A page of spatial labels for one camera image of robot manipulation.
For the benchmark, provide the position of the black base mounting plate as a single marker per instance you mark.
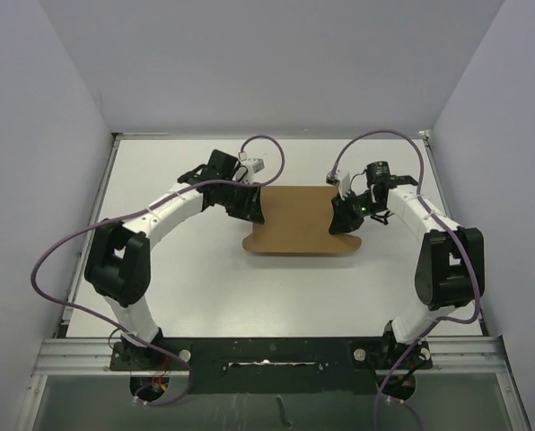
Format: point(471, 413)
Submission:
point(274, 365)

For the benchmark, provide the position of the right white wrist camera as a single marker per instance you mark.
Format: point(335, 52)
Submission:
point(341, 181)

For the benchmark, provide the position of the brown cardboard box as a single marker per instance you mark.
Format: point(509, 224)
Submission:
point(297, 221)

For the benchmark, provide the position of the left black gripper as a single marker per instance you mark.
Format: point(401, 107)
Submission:
point(250, 208)

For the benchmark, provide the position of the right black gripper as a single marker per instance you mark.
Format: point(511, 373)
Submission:
point(342, 221)

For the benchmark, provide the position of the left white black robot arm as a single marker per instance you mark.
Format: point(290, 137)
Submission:
point(119, 261)

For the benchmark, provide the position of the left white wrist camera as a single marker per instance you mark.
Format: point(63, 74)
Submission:
point(248, 168)

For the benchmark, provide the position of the aluminium table frame rail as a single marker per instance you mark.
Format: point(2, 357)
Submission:
point(303, 266)

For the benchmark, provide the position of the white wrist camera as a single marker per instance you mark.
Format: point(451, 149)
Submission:
point(248, 168)
point(341, 181)

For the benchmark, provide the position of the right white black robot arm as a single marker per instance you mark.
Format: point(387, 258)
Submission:
point(450, 276)

